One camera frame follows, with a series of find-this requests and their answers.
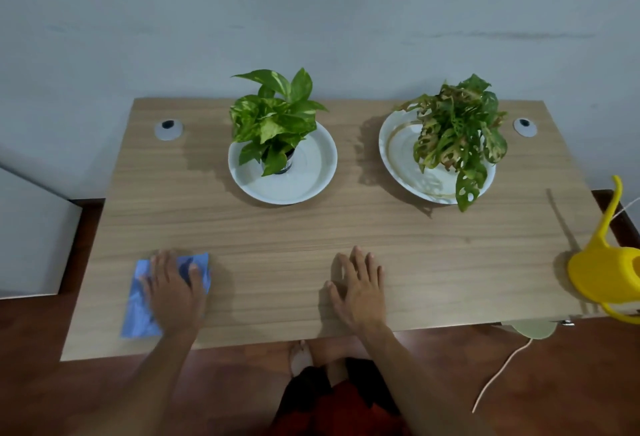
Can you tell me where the white dish with brown ring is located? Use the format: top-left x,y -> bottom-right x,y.
378,106 -> 497,206

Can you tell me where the blue cleaning cloth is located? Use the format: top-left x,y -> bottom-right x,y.
119,252 -> 212,339

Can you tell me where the person's left foot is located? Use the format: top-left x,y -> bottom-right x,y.
289,339 -> 315,378

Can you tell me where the person's left hand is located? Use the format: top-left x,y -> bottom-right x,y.
141,249 -> 209,339

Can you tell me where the person's right forearm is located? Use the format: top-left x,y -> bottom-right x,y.
357,323 -> 496,436

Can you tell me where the person's right hand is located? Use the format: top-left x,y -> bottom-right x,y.
325,245 -> 387,335

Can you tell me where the white flat panel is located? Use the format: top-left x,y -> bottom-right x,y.
0,166 -> 83,300

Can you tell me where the person's left forearm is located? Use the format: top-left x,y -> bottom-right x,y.
75,328 -> 201,436

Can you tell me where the plain white dish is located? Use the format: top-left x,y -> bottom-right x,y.
227,120 -> 339,206

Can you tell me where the green pothos plant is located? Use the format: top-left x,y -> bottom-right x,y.
229,67 -> 329,178

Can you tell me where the holey-leaf monstera plant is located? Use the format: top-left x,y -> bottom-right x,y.
397,74 -> 509,213

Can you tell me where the white power cable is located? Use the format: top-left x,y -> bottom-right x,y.
471,196 -> 640,414

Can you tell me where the yellow watering can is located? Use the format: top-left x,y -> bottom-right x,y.
566,174 -> 640,325

